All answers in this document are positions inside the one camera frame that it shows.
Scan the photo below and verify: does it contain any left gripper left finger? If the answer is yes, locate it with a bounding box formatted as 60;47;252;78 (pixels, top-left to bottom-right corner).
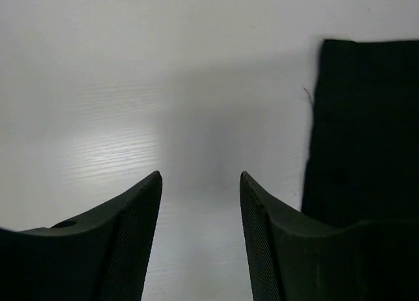
1;171;162;301

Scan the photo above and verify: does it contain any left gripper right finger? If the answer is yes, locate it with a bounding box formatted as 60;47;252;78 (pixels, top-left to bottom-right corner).
240;172;418;300

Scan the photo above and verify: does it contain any black pleated skirt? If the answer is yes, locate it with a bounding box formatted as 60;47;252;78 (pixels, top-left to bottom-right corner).
301;39;418;227

